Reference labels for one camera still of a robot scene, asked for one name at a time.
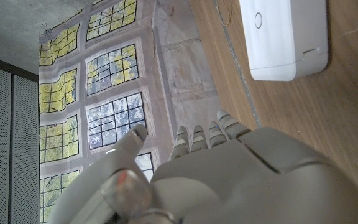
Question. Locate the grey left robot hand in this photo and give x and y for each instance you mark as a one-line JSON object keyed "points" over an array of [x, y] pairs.
{"points": [[247, 180]]}

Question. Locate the small white box device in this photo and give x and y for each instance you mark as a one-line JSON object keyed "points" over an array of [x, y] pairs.
{"points": [[278, 40]]}

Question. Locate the printed window backdrop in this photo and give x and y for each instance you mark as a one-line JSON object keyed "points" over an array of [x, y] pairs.
{"points": [[113, 77]]}

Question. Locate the metal binder clip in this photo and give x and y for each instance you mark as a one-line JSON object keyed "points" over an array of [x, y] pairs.
{"points": [[46, 29]]}

